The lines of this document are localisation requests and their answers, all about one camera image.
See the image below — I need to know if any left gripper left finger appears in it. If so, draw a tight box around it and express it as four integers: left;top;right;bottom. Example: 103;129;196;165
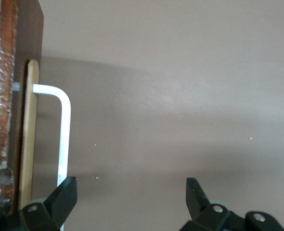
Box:
0;176;78;231

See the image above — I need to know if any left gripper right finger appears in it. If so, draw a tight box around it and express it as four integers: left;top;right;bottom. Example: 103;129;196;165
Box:
180;178;284;231

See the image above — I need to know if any wooden drawer with white handle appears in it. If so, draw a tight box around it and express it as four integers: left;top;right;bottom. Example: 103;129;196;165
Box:
0;0;72;231

